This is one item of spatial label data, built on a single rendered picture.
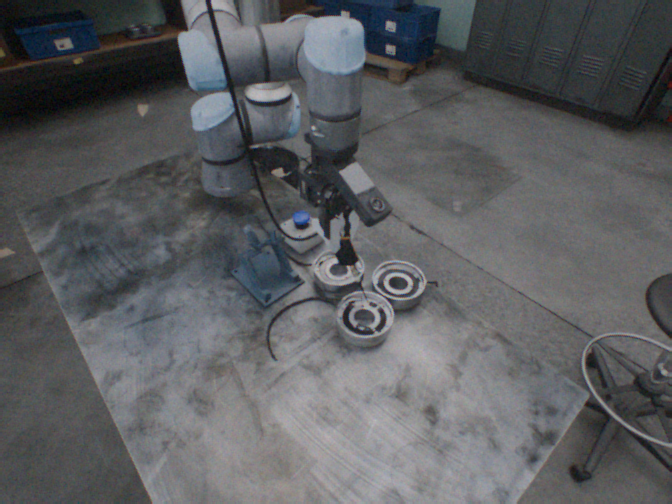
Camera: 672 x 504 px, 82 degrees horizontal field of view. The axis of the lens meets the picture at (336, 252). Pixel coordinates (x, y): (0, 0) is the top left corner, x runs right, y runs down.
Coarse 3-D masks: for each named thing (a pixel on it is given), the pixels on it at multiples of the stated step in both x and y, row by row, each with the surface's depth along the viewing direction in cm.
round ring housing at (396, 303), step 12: (384, 264) 80; (396, 264) 81; (408, 264) 80; (372, 276) 77; (396, 276) 79; (420, 276) 79; (372, 288) 77; (408, 288) 77; (396, 300) 73; (408, 300) 73
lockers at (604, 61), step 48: (480, 0) 342; (528, 0) 315; (576, 0) 291; (624, 0) 271; (480, 48) 361; (528, 48) 330; (576, 48) 305; (624, 48) 283; (528, 96) 352; (576, 96) 320; (624, 96) 292
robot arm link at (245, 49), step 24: (192, 0) 54; (216, 0) 54; (192, 24) 54; (240, 24) 56; (192, 48) 50; (216, 48) 51; (240, 48) 52; (264, 48) 53; (192, 72) 51; (216, 72) 52; (240, 72) 53; (264, 72) 54
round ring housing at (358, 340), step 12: (348, 300) 74; (360, 300) 75; (372, 300) 74; (384, 300) 73; (336, 312) 71; (360, 312) 74; (372, 312) 73; (336, 324) 71; (372, 324) 70; (348, 336) 68; (360, 336) 67; (372, 336) 67; (384, 336) 69
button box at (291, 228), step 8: (288, 224) 89; (296, 224) 88; (304, 224) 88; (288, 232) 87; (296, 232) 87; (304, 232) 87; (312, 232) 87; (288, 240) 89; (312, 240) 88; (320, 240) 90; (296, 248) 88; (304, 248) 88
